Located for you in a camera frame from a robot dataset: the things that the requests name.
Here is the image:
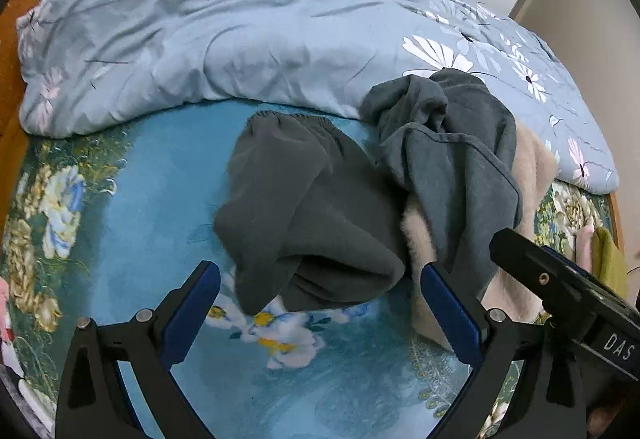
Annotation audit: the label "dark grey sweatpants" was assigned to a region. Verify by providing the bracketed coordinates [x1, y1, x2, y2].
[214, 110, 409, 315]

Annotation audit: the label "olive green folded garment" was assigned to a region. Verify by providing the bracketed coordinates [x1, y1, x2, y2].
[591, 227, 628, 298]

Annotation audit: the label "beige fleece garment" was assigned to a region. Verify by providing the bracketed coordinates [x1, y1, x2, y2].
[401, 120, 558, 350]

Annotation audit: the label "pink folded garment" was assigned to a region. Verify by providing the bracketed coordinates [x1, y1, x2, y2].
[575, 225, 596, 273]

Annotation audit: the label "blue floral bed blanket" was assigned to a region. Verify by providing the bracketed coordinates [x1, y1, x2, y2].
[1, 79, 637, 438]

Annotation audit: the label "slate grey shirt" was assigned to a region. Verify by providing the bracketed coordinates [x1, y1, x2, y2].
[360, 68, 522, 297]

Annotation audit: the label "light blue floral duvet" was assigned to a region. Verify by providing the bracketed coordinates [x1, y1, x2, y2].
[16, 0, 620, 195]

